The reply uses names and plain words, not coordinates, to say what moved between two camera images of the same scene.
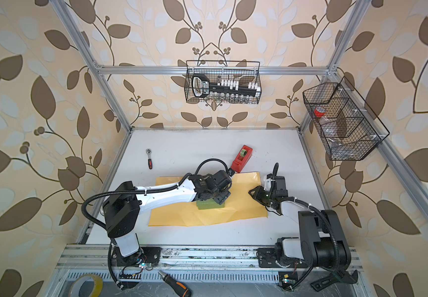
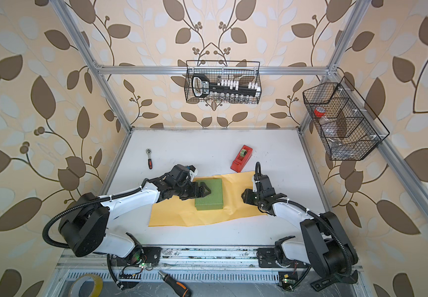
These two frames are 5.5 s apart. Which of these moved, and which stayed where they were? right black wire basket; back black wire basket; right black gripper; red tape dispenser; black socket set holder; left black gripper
Moved: right black gripper; left black gripper
Stayed: right black wire basket; back black wire basket; black socket set holder; red tape dispenser
